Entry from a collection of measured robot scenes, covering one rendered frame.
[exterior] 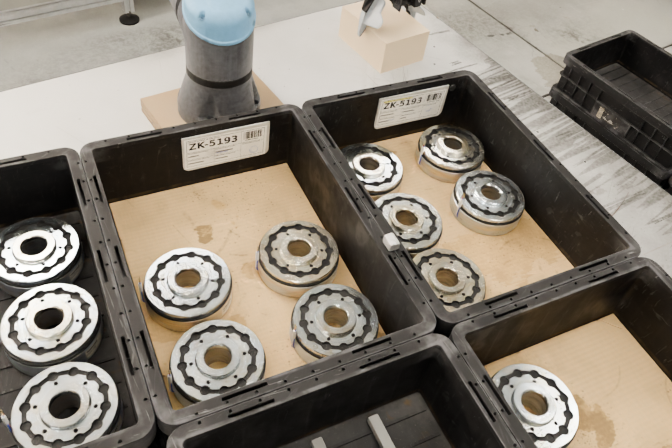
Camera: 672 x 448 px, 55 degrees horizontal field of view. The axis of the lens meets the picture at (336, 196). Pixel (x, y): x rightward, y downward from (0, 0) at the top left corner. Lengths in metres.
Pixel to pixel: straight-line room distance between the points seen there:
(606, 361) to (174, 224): 0.58
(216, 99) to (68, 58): 1.58
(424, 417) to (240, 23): 0.66
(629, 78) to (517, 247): 1.22
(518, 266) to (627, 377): 0.19
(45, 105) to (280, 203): 0.56
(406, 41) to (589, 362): 0.80
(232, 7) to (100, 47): 1.67
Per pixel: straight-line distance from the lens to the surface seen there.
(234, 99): 1.16
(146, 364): 0.66
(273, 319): 0.80
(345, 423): 0.75
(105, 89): 1.34
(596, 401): 0.85
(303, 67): 1.41
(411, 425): 0.76
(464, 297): 0.83
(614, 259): 0.86
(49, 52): 2.74
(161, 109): 1.24
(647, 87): 2.10
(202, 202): 0.92
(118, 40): 2.77
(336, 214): 0.85
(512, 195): 0.98
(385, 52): 1.39
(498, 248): 0.94
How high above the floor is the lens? 1.50
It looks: 46 degrees down
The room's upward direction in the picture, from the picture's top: 10 degrees clockwise
